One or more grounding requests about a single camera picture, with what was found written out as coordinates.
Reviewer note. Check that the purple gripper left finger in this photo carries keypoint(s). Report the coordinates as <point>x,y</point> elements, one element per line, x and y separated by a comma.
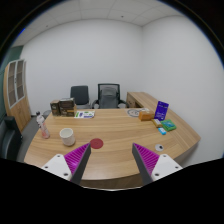
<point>70,166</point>

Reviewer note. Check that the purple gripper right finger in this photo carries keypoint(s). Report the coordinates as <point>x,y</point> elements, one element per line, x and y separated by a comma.
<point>152,166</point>

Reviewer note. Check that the clear plastic water bottle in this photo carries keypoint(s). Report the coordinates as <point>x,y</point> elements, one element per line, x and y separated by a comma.
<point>42,125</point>

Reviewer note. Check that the white ceramic cup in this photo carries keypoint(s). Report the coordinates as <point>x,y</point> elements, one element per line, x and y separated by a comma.
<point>67,136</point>

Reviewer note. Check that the red round coaster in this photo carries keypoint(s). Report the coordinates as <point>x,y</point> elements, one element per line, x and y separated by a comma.
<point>96,143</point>

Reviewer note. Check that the small blue white pack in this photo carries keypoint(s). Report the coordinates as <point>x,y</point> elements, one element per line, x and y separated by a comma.
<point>162,131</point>

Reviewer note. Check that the green flat box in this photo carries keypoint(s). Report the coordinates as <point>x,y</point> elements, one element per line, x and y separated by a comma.
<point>168,125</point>

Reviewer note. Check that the small yellow box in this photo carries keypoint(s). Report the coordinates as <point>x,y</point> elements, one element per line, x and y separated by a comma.
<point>157,123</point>

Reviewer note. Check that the orange tissue box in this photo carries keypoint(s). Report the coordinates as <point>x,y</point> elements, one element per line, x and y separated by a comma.
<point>146,115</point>

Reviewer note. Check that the green white leaflet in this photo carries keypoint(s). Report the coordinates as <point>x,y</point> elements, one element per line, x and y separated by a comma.
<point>84,114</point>

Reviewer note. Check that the large dark brown box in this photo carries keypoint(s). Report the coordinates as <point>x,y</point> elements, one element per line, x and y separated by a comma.
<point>67,107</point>

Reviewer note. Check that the round patterned coaster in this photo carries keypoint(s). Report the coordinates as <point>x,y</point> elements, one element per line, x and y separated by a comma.
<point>133,112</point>

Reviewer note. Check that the purple standing sign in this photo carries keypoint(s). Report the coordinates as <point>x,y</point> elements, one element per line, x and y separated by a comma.
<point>161,110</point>

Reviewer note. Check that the small brown box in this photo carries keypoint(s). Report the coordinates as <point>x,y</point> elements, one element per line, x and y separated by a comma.
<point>55,107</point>

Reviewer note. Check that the black leather armchair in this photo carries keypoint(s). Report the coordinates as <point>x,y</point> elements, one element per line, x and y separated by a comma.
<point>10,139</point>

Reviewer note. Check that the wooden side desk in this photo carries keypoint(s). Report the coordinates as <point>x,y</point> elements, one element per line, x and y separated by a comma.
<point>141,100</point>

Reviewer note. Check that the grey office chair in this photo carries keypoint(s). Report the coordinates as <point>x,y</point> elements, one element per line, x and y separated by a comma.
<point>80,94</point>

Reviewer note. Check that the black mesh office chair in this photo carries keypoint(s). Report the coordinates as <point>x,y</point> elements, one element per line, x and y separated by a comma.
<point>108,96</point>

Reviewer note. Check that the wooden glass-door cabinet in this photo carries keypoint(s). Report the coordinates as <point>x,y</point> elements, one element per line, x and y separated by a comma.
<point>15,93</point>

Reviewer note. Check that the white desk cable grommet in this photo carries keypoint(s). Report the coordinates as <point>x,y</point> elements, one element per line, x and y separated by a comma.
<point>159,147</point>

